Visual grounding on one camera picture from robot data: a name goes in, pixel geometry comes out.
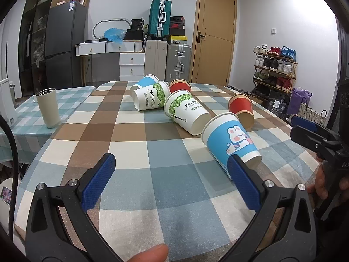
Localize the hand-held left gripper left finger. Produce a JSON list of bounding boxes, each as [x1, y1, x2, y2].
[[25, 153, 123, 262]]

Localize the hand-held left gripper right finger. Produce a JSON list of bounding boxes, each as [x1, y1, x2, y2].
[[218, 154, 318, 262]]

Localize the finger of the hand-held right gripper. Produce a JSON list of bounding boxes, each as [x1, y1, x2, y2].
[[290, 115, 342, 142], [289, 126, 340, 159]]

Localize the blue bunny paper cup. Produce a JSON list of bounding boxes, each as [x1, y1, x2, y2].
[[201, 112, 263, 181]]

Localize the red paper cup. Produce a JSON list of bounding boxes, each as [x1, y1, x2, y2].
[[169, 79, 192, 95], [228, 94, 255, 129]]

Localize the white green leaf paper cup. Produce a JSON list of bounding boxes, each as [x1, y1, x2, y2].
[[163, 90, 212, 136], [130, 81, 171, 111]]

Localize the person's right hand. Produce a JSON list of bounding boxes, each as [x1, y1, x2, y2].
[[306, 163, 332, 200]]

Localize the person's left hand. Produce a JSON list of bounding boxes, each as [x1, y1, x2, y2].
[[123, 244, 169, 262]]

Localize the white woven basket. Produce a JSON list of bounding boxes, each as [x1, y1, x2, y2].
[[297, 102, 329, 127]]

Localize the purple bag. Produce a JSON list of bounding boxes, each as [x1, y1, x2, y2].
[[287, 87, 313, 116]]

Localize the black storage box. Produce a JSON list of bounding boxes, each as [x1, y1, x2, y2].
[[269, 90, 292, 113]]

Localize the wooden shoe rack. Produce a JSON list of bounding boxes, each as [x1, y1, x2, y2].
[[252, 50, 298, 102]]

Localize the brown blue checked tablecloth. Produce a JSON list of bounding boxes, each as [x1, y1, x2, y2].
[[14, 80, 325, 262]]

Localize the group of shoes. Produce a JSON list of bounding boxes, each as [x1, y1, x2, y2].
[[253, 44, 296, 97]]

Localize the teal checked tablecloth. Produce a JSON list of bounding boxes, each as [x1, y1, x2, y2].
[[0, 86, 96, 167]]

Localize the beige steel tumbler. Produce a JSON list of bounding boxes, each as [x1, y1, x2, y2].
[[36, 88, 61, 129]]

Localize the smartphone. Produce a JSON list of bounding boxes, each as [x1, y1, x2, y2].
[[0, 186, 14, 206]]

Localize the wooden door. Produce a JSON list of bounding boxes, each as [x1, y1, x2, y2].
[[191, 0, 237, 86]]

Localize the white drawer unit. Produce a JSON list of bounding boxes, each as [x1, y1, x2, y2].
[[119, 52, 146, 82]]

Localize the white appliance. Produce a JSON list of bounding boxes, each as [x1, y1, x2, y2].
[[0, 78, 18, 126]]

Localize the white dressing table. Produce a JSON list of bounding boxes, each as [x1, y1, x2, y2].
[[75, 40, 144, 86]]

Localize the beige suitcase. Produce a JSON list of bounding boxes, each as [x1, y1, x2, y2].
[[144, 40, 168, 81]]

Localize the silver suitcase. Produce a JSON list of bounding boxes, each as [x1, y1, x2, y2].
[[165, 43, 192, 82]]

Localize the dark grey refrigerator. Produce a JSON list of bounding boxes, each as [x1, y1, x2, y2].
[[45, 0, 88, 90]]

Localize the blue plastic bag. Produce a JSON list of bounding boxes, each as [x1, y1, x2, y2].
[[104, 28, 127, 43]]

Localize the dark glass cabinet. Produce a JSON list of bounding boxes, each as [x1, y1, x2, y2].
[[18, 0, 59, 99]]

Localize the oval mirror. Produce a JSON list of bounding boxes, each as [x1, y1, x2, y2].
[[93, 19, 132, 40]]

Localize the teal suitcase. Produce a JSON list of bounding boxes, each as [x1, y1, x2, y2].
[[148, 0, 173, 41]]

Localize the black cable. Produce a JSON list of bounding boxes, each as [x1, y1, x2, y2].
[[0, 115, 20, 241]]

